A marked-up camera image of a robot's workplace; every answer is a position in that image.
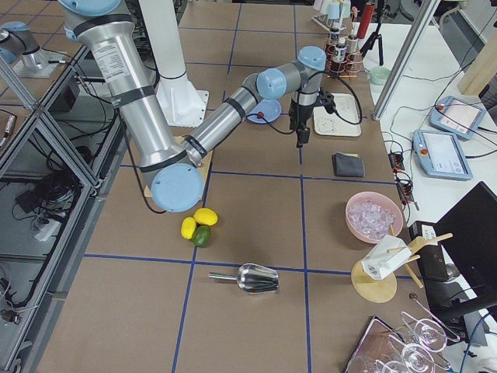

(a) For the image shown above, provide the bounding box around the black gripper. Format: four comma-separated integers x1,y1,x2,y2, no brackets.
289,89,335,148

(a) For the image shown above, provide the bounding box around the blue plate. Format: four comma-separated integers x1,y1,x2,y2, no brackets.
246,99,282,124

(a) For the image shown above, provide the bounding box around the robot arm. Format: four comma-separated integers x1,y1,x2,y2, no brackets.
61,1,326,212

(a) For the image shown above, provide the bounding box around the cream bear tray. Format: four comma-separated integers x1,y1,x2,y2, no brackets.
313,93,361,138

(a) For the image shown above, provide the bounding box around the grey folded cloth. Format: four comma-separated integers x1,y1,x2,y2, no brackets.
332,152,365,177

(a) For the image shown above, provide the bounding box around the bottle white cap lower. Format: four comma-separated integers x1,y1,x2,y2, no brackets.
332,37,346,64

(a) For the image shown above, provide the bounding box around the bottle white cap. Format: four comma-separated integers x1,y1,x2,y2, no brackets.
332,37,346,64
327,24,341,54

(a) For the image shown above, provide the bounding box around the mint green bowl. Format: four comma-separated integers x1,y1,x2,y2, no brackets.
369,66,391,85

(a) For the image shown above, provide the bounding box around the bottle white cap left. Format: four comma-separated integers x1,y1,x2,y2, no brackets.
327,24,341,54

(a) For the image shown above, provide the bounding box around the wooden cutting board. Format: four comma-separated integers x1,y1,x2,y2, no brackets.
134,134,212,210

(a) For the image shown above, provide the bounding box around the pink bowl with ice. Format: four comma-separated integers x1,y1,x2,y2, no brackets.
345,191,404,243

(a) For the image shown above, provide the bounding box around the yellow lemon round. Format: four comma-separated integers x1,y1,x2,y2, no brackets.
193,207,218,226

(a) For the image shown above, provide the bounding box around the teach pendant near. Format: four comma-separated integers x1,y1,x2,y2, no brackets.
412,130,473,181

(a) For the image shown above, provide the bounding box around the teach pendant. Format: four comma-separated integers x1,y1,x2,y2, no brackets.
429,96,487,141
412,130,473,181

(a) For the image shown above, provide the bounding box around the red cylinder bottle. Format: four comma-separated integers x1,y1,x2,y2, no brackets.
356,2,376,40

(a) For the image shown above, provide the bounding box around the green lime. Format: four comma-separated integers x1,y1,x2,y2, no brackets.
192,225,211,247

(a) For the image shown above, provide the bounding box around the white paper carton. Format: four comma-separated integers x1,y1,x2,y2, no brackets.
361,235,412,281

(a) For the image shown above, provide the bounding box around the teach pendant far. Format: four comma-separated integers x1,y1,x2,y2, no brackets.
429,96,487,141

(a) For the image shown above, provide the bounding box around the yellow lemon oval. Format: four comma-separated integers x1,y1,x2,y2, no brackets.
180,217,197,240

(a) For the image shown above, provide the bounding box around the black tripod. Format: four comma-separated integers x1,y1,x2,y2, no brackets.
360,0,386,66

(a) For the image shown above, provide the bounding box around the steel ice scoop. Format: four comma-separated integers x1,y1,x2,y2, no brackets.
208,263,280,295

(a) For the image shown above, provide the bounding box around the wooden stand round base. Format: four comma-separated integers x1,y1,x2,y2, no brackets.
351,233,453,303

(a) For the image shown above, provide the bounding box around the black monitor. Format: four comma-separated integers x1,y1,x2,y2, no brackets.
422,181,496,337

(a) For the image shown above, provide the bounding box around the glass rack tray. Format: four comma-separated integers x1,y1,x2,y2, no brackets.
344,309,461,372

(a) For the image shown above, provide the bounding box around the copper wire bottle rack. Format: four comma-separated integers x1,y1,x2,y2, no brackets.
324,36,365,78

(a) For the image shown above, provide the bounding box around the white wire cup rack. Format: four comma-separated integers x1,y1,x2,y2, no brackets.
311,0,352,30

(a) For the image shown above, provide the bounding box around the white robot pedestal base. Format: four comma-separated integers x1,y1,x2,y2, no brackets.
139,0,209,127

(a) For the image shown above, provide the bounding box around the aluminium frame post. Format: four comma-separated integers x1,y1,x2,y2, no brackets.
372,0,440,120

